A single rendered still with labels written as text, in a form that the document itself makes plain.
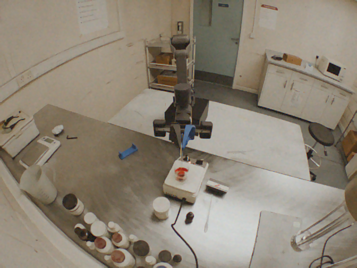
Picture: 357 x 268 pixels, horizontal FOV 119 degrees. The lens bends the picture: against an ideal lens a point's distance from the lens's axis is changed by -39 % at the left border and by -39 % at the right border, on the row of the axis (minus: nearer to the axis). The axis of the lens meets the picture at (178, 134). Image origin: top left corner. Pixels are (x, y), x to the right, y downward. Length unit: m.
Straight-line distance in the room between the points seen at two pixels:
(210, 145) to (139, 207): 0.46
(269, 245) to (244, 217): 0.15
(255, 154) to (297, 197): 0.31
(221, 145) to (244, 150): 0.12
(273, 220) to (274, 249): 0.12
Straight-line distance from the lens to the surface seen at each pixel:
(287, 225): 0.75
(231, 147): 0.89
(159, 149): 0.84
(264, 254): 0.67
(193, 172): 0.65
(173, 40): 0.70
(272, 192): 0.80
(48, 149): 1.07
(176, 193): 0.64
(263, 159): 0.90
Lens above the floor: 1.51
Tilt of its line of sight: 42 degrees down
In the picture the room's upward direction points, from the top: straight up
